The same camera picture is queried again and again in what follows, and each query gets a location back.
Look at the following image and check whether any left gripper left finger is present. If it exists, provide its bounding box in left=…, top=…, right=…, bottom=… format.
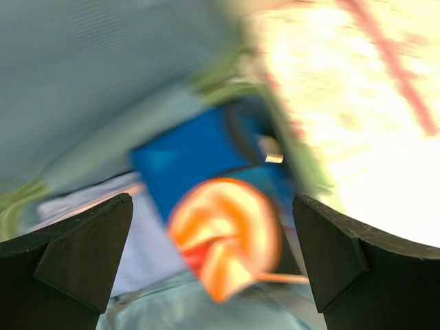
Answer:
left=1, top=193, right=133, bottom=330

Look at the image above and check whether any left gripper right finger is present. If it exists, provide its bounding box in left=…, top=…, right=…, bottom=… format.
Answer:
left=293, top=194, right=439, bottom=330

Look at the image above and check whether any blue orange ear print bag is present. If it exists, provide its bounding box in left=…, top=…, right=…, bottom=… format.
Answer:
left=131, top=101, right=308, bottom=303

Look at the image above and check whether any blue cloth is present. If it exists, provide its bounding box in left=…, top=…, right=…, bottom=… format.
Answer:
left=35, top=173, right=194, bottom=297

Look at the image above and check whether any green suitcase blue lining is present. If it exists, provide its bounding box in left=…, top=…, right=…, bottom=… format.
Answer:
left=1, top=1, right=325, bottom=329

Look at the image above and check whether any pink patterned folded garment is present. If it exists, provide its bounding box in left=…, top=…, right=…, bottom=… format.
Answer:
left=245, top=1, right=439, bottom=247

